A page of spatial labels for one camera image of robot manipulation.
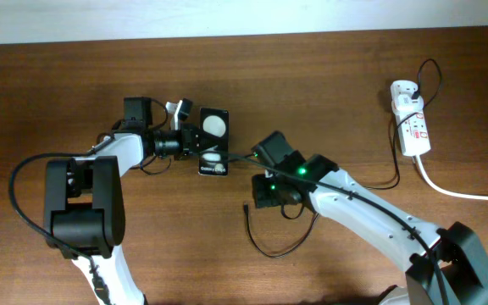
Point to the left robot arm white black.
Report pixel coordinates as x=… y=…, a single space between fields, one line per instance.
x=84 y=204

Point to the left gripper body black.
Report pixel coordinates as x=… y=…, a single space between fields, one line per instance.
x=185 y=141

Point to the black Galaxy flip phone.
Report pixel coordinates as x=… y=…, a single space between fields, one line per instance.
x=214 y=121

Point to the white power strip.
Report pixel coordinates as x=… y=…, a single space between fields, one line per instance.
x=413 y=133

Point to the white USB charger adapter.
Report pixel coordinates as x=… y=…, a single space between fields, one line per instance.
x=405 y=97

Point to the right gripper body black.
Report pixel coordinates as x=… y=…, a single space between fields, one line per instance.
x=268 y=190

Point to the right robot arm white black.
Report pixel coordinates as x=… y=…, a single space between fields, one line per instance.
x=441 y=266

